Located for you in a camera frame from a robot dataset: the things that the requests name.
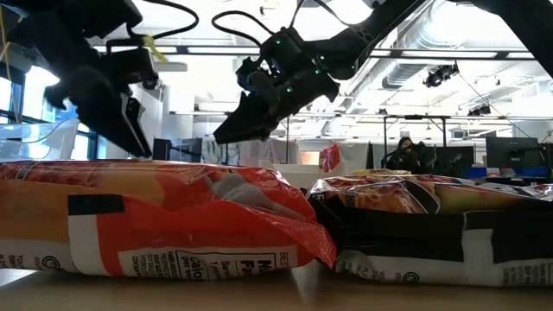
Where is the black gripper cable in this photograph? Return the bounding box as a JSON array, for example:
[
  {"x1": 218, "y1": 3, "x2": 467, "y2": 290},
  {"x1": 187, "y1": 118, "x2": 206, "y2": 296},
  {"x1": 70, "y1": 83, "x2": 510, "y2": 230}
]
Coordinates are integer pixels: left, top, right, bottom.
[
  {"x1": 127, "y1": 0, "x2": 200, "y2": 42},
  {"x1": 210, "y1": 10, "x2": 277, "y2": 48}
]

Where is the black computer monitor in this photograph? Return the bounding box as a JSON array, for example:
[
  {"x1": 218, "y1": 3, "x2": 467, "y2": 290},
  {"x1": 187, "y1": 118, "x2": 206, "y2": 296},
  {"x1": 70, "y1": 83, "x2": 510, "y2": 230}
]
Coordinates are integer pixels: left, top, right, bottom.
[
  {"x1": 486, "y1": 136, "x2": 541, "y2": 170},
  {"x1": 151, "y1": 137, "x2": 174, "y2": 162},
  {"x1": 425, "y1": 145, "x2": 476, "y2": 176}
]

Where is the orange Saucy Noodles pack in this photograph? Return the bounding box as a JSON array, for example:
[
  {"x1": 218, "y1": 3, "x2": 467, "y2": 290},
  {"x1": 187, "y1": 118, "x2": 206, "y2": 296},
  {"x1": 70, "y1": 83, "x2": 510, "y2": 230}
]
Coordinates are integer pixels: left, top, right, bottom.
[
  {"x1": 318, "y1": 143, "x2": 344, "y2": 174},
  {"x1": 0, "y1": 158, "x2": 338, "y2": 282}
]

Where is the white plastic bin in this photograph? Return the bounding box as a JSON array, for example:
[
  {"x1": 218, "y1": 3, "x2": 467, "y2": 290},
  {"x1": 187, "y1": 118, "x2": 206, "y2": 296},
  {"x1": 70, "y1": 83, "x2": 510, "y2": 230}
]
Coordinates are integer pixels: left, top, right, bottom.
[{"x1": 258, "y1": 159, "x2": 349, "y2": 190}]

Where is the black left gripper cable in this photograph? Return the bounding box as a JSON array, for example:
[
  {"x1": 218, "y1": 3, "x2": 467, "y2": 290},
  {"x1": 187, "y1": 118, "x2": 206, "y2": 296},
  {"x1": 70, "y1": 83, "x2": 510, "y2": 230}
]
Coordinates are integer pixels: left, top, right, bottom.
[{"x1": 127, "y1": 0, "x2": 200, "y2": 42}]

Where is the yellow tag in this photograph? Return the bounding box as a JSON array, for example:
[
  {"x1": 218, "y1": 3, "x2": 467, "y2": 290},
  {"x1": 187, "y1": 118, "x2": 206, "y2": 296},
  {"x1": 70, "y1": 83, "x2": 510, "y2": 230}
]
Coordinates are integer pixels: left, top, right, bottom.
[{"x1": 140, "y1": 34, "x2": 168, "y2": 64}]

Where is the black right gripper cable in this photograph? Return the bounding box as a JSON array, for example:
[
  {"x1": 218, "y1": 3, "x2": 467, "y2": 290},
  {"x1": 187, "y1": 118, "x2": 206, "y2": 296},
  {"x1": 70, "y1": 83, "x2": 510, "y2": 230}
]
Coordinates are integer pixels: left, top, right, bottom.
[{"x1": 210, "y1": 10, "x2": 277, "y2": 48}]

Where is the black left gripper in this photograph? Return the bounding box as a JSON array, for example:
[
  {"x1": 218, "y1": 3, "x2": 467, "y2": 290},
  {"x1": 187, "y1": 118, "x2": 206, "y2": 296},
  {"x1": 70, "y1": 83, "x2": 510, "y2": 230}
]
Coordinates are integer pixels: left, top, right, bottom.
[{"x1": 42, "y1": 64, "x2": 153, "y2": 157}]

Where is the silver ceiling duct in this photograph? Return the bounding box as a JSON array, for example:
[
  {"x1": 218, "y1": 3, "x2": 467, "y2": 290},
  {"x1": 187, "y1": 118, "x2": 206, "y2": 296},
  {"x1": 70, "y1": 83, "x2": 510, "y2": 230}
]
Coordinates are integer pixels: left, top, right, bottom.
[{"x1": 379, "y1": 0, "x2": 489, "y2": 91}]

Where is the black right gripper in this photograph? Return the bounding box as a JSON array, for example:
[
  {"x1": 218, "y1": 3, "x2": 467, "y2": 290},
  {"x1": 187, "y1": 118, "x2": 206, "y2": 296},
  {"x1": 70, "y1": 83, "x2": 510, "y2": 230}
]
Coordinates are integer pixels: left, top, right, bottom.
[{"x1": 214, "y1": 28, "x2": 340, "y2": 145}]

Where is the clear plastic bin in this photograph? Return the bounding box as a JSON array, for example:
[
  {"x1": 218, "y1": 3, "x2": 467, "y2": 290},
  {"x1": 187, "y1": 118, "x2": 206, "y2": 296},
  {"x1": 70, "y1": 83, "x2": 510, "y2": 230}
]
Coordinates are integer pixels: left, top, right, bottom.
[{"x1": 0, "y1": 118, "x2": 81, "y2": 163}]

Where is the black spicy noodles pack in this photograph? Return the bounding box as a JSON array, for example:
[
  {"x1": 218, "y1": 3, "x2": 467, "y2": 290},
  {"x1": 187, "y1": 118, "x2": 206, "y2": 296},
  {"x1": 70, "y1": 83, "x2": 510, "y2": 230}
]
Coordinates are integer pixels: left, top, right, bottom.
[{"x1": 305, "y1": 174, "x2": 553, "y2": 289}]

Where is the black ceiling light rail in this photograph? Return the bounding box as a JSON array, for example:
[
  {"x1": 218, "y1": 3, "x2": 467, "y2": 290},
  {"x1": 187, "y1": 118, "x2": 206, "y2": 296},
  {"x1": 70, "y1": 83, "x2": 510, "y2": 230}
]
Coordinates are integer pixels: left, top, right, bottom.
[{"x1": 92, "y1": 44, "x2": 537, "y2": 61}]

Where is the yellow creamy chicken ramen pack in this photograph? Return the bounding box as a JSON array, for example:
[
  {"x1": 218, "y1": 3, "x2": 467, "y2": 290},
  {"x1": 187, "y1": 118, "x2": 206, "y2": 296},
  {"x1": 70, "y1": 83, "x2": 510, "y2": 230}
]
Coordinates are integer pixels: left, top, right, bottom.
[{"x1": 352, "y1": 168, "x2": 412, "y2": 177}]

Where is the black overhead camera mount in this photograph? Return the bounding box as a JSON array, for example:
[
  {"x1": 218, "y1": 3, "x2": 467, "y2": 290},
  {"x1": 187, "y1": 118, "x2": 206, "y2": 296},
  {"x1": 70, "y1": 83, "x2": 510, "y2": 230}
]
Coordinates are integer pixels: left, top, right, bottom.
[
  {"x1": 466, "y1": 102, "x2": 493, "y2": 117},
  {"x1": 422, "y1": 62, "x2": 461, "y2": 90}
]

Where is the large window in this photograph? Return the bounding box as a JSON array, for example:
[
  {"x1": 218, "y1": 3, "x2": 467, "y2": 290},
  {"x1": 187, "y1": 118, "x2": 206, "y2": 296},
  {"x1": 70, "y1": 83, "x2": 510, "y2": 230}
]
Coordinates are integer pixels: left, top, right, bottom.
[{"x1": 0, "y1": 64, "x2": 107, "y2": 162}]

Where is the seated person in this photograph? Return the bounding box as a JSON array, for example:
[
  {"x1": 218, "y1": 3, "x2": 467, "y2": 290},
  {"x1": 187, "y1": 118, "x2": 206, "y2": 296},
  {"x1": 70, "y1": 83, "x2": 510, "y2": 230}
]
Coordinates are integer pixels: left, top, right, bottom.
[{"x1": 379, "y1": 136, "x2": 433, "y2": 175}]

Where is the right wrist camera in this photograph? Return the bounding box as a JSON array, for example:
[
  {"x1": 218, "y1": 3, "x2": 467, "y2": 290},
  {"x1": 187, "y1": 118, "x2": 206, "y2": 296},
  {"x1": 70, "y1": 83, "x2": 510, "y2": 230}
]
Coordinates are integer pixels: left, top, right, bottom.
[{"x1": 235, "y1": 55, "x2": 280, "y2": 107}]

